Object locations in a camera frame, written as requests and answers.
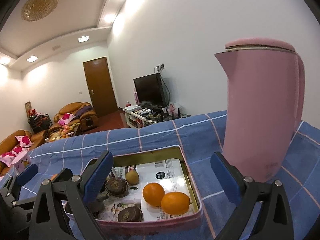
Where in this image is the small yellow-green lime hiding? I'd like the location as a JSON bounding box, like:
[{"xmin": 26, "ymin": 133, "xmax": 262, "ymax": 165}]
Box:
[{"xmin": 125, "ymin": 170, "xmax": 139, "ymax": 185}]

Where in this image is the orange tangerine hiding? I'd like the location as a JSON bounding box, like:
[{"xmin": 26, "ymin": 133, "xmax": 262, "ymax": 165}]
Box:
[
  {"xmin": 143, "ymin": 183, "xmax": 165, "ymax": 207},
  {"xmin": 161, "ymin": 192, "xmax": 191, "ymax": 215}
]

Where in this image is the pink cartoon mug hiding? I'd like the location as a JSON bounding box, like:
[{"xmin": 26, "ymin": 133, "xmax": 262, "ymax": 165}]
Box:
[{"xmin": 12, "ymin": 152, "xmax": 31, "ymax": 174}]

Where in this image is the brown leather sofa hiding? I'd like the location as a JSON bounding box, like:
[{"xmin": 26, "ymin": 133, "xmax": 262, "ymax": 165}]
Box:
[{"xmin": 1, "ymin": 129, "xmax": 48, "ymax": 177}]

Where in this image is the cluttered coffee table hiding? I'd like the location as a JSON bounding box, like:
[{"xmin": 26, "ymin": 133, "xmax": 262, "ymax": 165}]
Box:
[{"xmin": 48, "ymin": 123, "xmax": 81, "ymax": 142}]

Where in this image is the pink floral cushion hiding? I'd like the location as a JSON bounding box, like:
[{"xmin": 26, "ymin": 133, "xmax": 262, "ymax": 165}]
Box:
[{"xmin": 58, "ymin": 113, "xmax": 75, "ymax": 126}]

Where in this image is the black storage rack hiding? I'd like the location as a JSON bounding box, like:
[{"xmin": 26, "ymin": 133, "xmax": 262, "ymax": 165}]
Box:
[{"xmin": 25, "ymin": 101, "xmax": 53, "ymax": 134}]

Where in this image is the brown leather armchair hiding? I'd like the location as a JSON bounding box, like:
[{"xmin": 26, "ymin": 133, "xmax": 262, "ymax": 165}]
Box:
[{"xmin": 49, "ymin": 102, "xmax": 99, "ymax": 133}]

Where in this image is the brown wooden door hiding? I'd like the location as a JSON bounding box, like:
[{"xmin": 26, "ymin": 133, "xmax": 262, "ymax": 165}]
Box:
[{"xmin": 83, "ymin": 57, "xmax": 118, "ymax": 117}]

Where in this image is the pink rectangular tin box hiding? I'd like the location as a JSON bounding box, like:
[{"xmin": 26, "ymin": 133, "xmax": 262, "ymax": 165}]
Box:
[{"xmin": 63, "ymin": 144, "xmax": 203, "ymax": 235}]

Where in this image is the white tv stand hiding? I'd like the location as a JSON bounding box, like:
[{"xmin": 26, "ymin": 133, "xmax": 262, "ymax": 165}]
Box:
[{"xmin": 122, "ymin": 105, "xmax": 191, "ymax": 129}]

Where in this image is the orange tangerine under gripper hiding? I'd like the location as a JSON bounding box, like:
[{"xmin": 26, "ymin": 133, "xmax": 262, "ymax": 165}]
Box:
[{"xmin": 161, "ymin": 192, "xmax": 191, "ymax": 215}]

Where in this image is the blue plaid tablecloth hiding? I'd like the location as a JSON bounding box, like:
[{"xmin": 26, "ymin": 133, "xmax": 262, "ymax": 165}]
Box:
[{"xmin": 0, "ymin": 109, "xmax": 320, "ymax": 240}]

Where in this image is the black flat television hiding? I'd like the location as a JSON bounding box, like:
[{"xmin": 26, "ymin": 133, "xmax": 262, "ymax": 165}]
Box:
[{"xmin": 133, "ymin": 73, "xmax": 167, "ymax": 107}]

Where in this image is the pink electric kettle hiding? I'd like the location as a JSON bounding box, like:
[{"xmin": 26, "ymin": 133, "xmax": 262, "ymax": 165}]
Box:
[{"xmin": 215, "ymin": 37, "xmax": 305, "ymax": 182}]

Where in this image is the round gold ceiling lamp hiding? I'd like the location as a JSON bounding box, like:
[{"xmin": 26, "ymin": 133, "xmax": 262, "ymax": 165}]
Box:
[{"xmin": 21, "ymin": 0, "xmax": 59, "ymax": 22}]

